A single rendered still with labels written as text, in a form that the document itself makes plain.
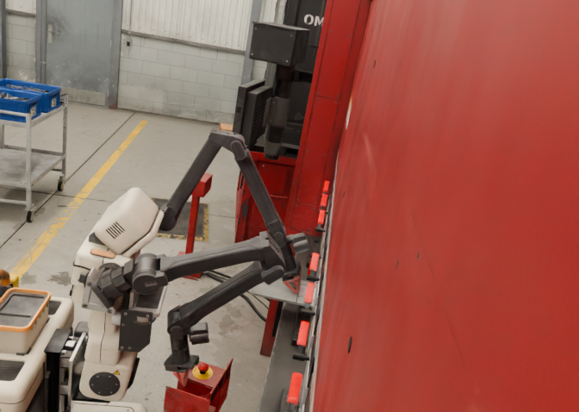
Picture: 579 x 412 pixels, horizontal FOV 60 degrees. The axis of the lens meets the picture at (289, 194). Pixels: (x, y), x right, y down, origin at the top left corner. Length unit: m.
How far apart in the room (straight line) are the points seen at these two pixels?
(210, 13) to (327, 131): 6.17
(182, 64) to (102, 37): 1.30
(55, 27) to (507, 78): 8.95
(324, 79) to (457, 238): 2.41
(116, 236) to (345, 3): 1.60
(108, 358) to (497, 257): 1.75
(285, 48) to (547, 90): 2.62
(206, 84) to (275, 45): 6.01
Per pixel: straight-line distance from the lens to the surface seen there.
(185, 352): 1.76
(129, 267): 1.55
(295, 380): 1.13
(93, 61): 9.00
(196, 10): 8.67
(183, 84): 8.80
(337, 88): 2.65
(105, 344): 1.86
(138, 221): 1.62
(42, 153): 5.45
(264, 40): 2.82
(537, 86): 0.21
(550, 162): 0.18
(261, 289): 2.01
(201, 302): 1.63
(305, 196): 2.79
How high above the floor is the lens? 2.03
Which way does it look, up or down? 20 degrees down
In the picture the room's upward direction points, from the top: 11 degrees clockwise
